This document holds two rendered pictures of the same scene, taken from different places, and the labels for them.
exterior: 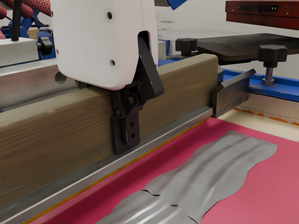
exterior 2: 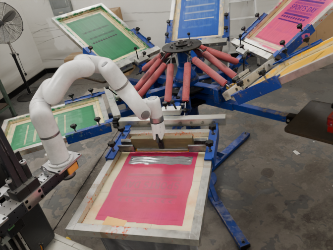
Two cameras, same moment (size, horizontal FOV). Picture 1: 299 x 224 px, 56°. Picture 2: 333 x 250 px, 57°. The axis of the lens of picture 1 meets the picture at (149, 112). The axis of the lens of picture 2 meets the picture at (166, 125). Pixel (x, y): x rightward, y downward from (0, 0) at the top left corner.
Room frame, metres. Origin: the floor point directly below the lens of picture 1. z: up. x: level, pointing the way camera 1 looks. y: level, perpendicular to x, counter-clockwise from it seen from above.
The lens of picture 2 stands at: (-0.33, -1.28, 1.96)
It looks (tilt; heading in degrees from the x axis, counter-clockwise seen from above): 30 degrees down; 64
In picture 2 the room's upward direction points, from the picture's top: 11 degrees counter-clockwise
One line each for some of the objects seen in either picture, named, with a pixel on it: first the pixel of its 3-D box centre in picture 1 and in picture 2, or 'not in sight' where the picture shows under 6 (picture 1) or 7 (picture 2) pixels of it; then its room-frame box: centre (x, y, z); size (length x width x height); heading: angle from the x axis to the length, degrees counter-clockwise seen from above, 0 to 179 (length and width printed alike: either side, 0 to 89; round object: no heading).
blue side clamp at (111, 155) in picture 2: not in sight; (119, 146); (0.08, 0.26, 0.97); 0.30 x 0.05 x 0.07; 46
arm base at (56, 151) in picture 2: not in sight; (53, 147); (-0.27, 0.12, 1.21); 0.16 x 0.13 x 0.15; 120
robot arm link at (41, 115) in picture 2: not in sight; (43, 118); (-0.26, 0.12, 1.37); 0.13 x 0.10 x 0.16; 82
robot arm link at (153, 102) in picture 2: not in sight; (146, 108); (0.22, 0.05, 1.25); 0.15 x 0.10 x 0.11; 172
